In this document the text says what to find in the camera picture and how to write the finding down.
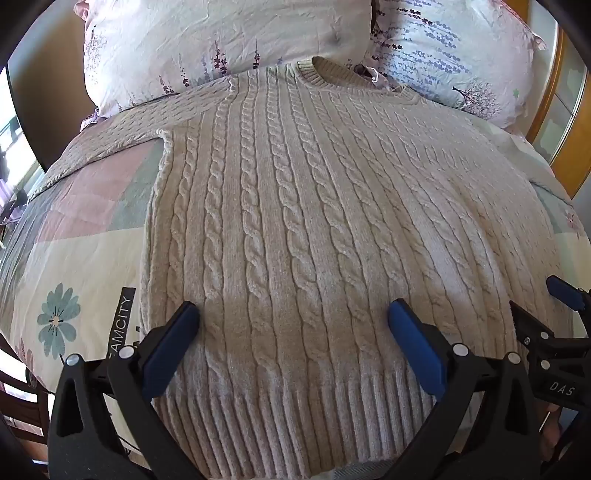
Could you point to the pastel patchwork floral quilt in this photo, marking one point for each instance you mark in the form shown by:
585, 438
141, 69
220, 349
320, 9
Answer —
78, 249

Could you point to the white floral pillow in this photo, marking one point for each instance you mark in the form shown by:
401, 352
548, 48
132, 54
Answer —
207, 41

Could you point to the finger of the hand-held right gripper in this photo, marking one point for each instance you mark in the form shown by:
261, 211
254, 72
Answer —
531, 325
564, 291

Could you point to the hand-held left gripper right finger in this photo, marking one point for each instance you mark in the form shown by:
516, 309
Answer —
415, 351

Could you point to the window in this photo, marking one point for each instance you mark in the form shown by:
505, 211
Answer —
16, 134

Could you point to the floral pillow with blue sprigs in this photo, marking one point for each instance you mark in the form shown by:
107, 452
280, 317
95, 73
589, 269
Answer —
443, 50

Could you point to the dark wooden chair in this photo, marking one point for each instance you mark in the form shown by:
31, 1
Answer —
23, 397

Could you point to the wooden headboard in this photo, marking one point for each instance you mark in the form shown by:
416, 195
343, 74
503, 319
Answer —
561, 110

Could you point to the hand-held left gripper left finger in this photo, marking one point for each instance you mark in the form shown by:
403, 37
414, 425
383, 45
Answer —
171, 347

